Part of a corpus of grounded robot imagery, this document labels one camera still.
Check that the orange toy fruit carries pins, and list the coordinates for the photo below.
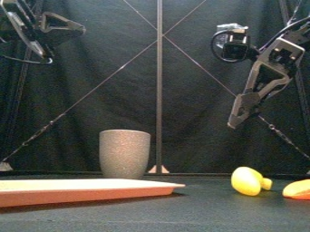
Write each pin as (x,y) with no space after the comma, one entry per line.
(299,190)

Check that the vertical metal frame post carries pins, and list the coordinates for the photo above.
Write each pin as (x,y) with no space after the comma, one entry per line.
(160,105)

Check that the yellow toy banana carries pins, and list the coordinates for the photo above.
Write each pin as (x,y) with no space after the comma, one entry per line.
(245,181)

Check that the grey speckled cup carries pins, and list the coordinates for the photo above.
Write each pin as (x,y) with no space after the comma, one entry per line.
(125,154)

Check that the black backdrop cloth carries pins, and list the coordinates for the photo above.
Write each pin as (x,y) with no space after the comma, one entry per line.
(202,136)

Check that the orange flat tray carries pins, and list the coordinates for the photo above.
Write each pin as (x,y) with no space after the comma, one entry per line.
(81,188)

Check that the corner foot bracket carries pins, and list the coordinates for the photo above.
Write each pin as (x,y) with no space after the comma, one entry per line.
(5,167)

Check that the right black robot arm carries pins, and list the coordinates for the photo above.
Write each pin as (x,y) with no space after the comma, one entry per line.
(301,25)

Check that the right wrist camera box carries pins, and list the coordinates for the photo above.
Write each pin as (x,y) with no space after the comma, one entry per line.
(235,42)

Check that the post foot bracket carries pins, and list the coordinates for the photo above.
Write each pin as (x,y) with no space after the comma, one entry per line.
(160,170)

